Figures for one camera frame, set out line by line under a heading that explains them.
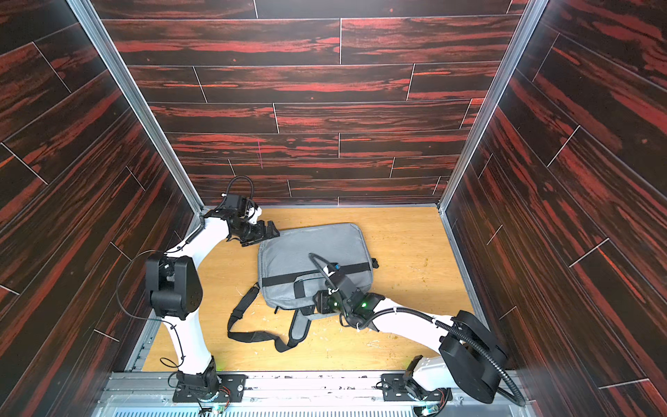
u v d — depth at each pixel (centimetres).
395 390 69
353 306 63
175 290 52
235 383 75
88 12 66
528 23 68
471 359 42
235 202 77
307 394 74
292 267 93
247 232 82
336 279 64
